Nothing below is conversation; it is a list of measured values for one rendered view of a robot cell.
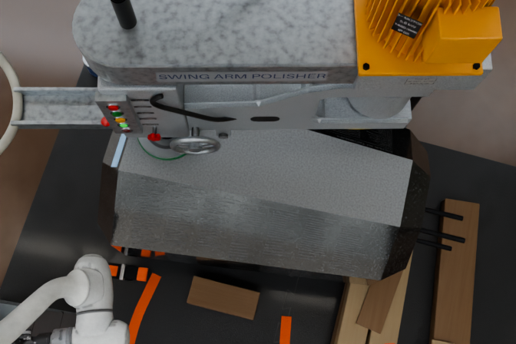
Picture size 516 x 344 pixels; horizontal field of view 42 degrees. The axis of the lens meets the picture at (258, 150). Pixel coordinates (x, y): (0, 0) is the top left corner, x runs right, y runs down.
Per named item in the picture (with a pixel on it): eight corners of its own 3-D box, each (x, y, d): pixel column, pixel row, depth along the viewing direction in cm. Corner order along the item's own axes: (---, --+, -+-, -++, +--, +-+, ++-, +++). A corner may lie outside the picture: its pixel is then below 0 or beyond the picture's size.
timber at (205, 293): (188, 303, 301) (186, 302, 289) (195, 277, 304) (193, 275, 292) (253, 320, 299) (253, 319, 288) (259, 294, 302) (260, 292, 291)
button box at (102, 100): (143, 124, 195) (127, 90, 168) (143, 133, 195) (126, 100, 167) (115, 125, 195) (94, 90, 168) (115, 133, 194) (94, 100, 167)
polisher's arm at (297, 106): (394, 80, 219) (435, 10, 172) (399, 147, 213) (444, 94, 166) (169, 81, 217) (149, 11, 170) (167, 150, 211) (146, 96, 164)
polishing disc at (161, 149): (186, 166, 229) (186, 165, 228) (128, 148, 231) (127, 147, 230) (206, 110, 235) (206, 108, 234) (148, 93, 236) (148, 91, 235)
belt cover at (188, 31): (460, 4, 174) (482, -29, 158) (469, 95, 167) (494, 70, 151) (90, 6, 172) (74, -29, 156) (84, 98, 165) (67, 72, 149)
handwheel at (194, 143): (221, 125, 207) (219, 110, 192) (221, 157, 204) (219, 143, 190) (173, 126, 207) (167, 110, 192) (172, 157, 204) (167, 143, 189)
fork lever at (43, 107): (233, 83, 218) (234, 77, 213) (234, 140, 213) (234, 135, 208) (18, 81, 214) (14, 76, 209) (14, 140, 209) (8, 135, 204)
